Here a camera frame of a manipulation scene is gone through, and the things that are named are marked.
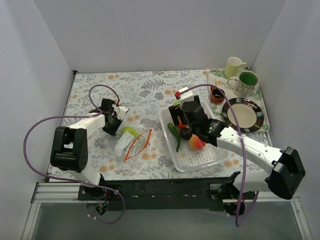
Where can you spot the fake green pear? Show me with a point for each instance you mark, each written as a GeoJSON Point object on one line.
{"type": "Point", "coordinates": [130, 130]}

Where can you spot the green floral mug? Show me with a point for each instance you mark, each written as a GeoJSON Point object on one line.
{"type": "Point", "coordinates": [244, 84]}

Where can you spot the fake green vegetable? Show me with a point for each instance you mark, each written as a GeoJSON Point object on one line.
{"type": "Point", "coordinates": [175, 133]}

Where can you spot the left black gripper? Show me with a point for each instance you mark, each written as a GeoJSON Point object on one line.
{"type": "Point", "coordinates": [111, 124]}

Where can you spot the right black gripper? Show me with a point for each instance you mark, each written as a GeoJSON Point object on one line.
{"type": "Point", "coordinates": [176, 115]}

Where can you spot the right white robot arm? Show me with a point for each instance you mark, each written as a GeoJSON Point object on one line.
{"type": "Point", "coordinates": [284, 167]}

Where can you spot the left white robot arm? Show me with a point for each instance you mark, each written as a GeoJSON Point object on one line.
{"type": "Point", "coordinates": [70, 145]}

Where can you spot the floral table mat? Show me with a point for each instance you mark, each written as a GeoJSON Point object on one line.
{"type": "Point", "coordinates": [145, 94]}

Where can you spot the aluminium frame rail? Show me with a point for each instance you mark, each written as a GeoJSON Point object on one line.
{"type": "Point", "coordinates": [166, 209]}

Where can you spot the small brown cup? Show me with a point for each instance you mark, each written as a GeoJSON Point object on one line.
{"type": "Point", "coordinates": [216, 95]}

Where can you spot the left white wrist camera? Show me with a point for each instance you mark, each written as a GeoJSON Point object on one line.
{"type": "Point", "coordinates": [121, 112]}

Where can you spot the fake peach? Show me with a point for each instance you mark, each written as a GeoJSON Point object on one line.
{"type": "Point", "coordinates": [195, 143]}

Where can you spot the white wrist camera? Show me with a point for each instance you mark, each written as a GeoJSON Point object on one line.
{"type": "Point", "coordinates": [184, 97]}
{"type": "Point", "coordinates": [121, 112]}

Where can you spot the striped rim plate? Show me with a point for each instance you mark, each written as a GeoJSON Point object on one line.
{"type": "Point", "coordinates": [249, 115]}

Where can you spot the floral serving tray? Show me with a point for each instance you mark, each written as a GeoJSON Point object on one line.
{"type": "Point", "coordinates": [216, 77]}

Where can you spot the white plastic basket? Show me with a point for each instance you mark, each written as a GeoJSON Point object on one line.
{"type": "Point", "coordinates": [187, 159]}

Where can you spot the clear zip top bag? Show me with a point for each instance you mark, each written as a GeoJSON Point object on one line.
{"type": "Point", "coordinates": [126, 146]}

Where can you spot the fake orange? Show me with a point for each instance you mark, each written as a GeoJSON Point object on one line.
{"type": "Point", "coordinates": [180, 124]}

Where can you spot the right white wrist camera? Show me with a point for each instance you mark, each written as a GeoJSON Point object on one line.
{"type": "Point", "coordinates": [184, 97]}

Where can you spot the pale yellow mug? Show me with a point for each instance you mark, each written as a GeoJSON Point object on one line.
{"type": "Point", "coordinates": [233, 66]}

